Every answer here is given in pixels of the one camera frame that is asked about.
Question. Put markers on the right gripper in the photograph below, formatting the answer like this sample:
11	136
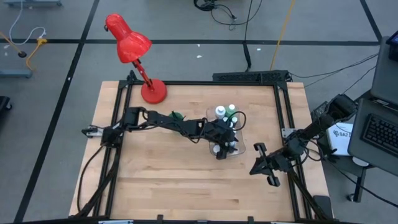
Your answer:
278	161

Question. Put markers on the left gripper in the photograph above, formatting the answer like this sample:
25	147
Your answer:
217	132

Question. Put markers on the purple paint bottle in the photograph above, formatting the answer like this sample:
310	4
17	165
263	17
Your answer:
232	143

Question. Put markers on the clear plastic bin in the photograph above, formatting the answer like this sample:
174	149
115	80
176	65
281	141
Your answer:
241	151

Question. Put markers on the black paint bottle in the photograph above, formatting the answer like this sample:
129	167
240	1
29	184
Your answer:
234	119

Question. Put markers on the red paint bottle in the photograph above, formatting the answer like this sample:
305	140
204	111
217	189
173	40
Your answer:
216	148

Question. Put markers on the dark green paint bottle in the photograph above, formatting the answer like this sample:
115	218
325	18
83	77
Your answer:
225	118

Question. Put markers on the large green paint bottle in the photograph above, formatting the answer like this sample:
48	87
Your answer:
230	108

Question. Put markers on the large white paint bottle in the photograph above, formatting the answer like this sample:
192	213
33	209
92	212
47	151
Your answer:
220	110

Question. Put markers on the black paintbrush orange ferrule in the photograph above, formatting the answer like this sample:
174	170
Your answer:
179	115

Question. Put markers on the green plastic cup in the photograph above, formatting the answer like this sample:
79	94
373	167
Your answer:
173	115

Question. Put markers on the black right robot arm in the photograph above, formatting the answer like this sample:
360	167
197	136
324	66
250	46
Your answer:
314	127

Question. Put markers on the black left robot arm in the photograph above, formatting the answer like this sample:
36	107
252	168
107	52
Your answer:
168	123

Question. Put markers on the black perforated box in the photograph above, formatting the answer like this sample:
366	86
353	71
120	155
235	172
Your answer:
248	76

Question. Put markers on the black flat pad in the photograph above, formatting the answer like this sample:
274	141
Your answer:
323	205

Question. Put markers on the white printed box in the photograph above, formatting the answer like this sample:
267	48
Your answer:
340	140

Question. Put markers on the white round disc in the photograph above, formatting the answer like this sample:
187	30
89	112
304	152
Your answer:
360	161

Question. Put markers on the grey laptop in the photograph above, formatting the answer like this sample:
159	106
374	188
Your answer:
373	155

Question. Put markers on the red desk lamp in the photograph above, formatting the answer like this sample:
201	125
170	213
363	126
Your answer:
130	43

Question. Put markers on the silver bar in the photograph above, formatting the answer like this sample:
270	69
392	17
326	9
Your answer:
115	221

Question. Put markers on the grey table foot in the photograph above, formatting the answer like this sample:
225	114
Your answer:
31	3
15	73

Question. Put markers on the black floor puck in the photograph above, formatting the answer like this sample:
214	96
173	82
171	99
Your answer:
21	54

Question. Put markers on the black caster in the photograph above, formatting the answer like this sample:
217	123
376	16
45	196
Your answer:
3	104

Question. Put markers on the silver arm base bracket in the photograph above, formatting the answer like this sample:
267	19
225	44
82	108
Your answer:
286	133
90	131

